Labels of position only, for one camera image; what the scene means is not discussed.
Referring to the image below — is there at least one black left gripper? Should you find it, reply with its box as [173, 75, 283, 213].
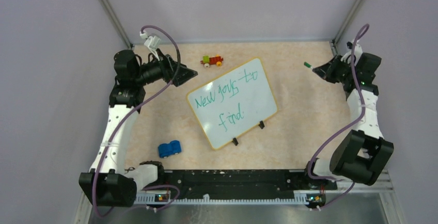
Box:
[134, 47, 197, 86]

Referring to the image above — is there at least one red toy train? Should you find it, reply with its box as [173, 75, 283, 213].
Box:
[200, 55, 224, 68]

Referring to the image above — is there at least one green white marker pen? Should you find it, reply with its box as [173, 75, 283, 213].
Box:
[304, 62, 313, 69]

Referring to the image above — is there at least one yellow-framed whiteboard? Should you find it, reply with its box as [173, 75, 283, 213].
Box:
[186, 58, 278, 150]

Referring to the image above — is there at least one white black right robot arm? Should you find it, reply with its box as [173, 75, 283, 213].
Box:
[303, 53, 394, 189]

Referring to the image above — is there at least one aluminium frame rail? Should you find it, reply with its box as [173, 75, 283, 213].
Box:
[73, 169, 406, 224]

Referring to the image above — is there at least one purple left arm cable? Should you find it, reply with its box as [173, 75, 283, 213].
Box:
[92, 24, 182, 218]

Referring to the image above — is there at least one blue toy car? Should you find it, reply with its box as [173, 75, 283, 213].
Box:
[158, 140, 182, 158]

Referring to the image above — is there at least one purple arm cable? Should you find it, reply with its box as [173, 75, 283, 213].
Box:
[92, 24, 182, 218]
[307, 23, 371, 212]

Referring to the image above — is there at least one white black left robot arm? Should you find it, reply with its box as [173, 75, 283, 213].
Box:
[79, 50, 198, 207]

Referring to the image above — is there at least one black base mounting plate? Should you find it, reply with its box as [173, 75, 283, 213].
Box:
[156, 169, 337, 200]

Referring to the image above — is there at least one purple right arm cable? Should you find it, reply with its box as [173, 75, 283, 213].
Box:
[307, 23, 371, 212]

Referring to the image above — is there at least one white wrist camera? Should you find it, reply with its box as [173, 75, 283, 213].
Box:
[343, 40, 363, 65]
[139, 31, 162, 59]

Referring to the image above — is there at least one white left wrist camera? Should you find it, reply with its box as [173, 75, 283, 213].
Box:
[139, 31, 162, 59]

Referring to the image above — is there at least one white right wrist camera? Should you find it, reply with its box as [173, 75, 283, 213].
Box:
[343, 40, 363, 65]

